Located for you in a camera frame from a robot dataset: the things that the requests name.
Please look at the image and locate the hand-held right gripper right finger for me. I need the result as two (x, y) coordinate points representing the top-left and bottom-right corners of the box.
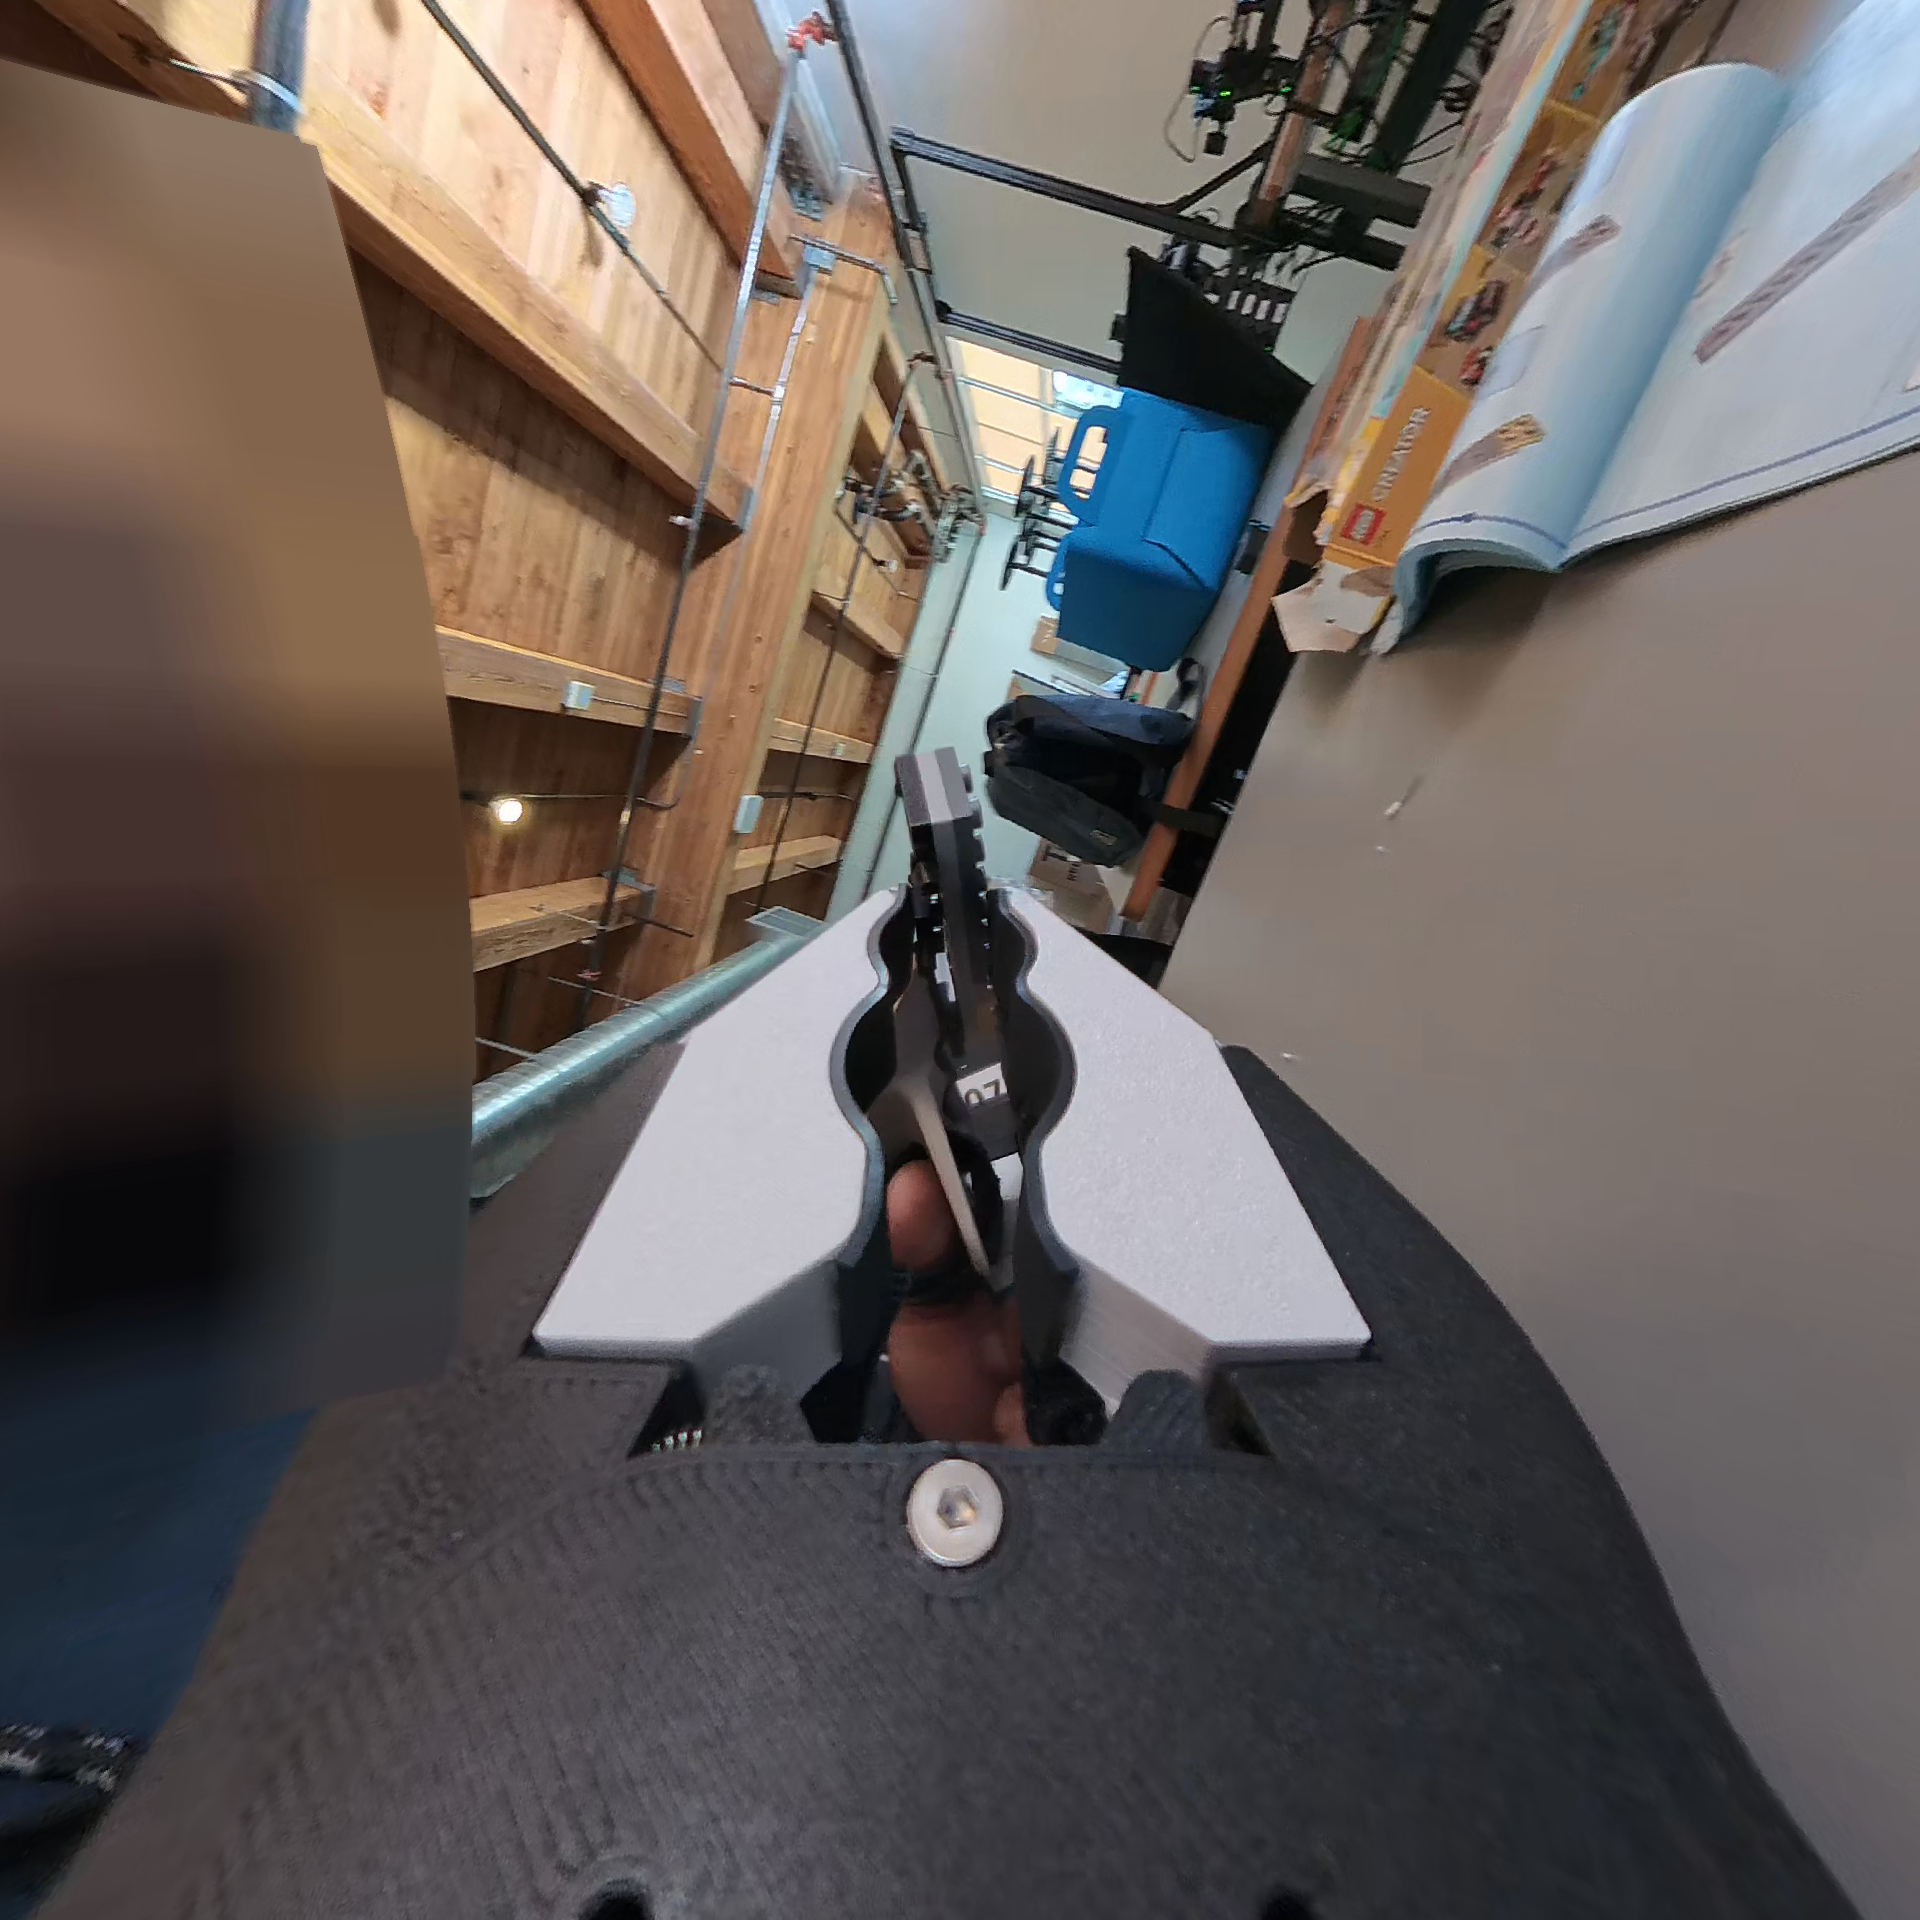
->
(1018, 892), (1375, 1386)

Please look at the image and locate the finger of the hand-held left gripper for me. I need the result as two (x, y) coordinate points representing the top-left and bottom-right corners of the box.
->
(873, 1052), (1014, 1294)

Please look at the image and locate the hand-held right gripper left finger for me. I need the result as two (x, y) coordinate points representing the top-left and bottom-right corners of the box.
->
(534, 888), (897, 1386)

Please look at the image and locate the person's left hand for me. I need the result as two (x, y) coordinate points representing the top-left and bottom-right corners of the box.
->
(883, 1162), (1037, 1446)

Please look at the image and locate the dark navy backpack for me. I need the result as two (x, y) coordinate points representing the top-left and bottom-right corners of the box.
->
(983, 693), (1202, 867)

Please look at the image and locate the wooden edged office table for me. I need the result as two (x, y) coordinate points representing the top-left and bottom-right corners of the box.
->
(1118, 312), (1387, 923)

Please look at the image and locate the row of black bar stools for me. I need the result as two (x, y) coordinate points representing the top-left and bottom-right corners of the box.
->
(988, 428), (1078, 592)

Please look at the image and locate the blue felt storage bag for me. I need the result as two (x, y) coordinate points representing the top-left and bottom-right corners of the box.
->
(1046, 387), (1279, 673)

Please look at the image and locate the person's blue hooded sweatshirt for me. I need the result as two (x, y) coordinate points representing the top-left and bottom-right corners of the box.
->
(0, 1348), (323, 1920)

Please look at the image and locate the yellow toy brick box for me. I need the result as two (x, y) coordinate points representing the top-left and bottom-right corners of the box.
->
(1275, 0), (1751, 657)

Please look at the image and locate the black fabric panel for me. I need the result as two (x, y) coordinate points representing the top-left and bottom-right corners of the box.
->
(1113, 247), (1313, 437)

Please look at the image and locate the toy brick instruction booklet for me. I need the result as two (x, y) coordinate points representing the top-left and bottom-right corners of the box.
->
(1372, 0), (1920, 657)

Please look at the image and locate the silver air duct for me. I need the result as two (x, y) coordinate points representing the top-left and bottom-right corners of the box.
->
(475, 908), (824, 1202)

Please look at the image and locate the bright end wall window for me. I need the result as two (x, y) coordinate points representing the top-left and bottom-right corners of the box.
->
(959, 335), (1121, 513)

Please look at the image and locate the black white drawstring cord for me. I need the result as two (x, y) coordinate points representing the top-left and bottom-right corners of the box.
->
(0, 1725), (145, 1786)

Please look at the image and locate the black electronics rig with cables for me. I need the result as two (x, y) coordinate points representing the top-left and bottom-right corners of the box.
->
(1168, 0), (1501, 270)

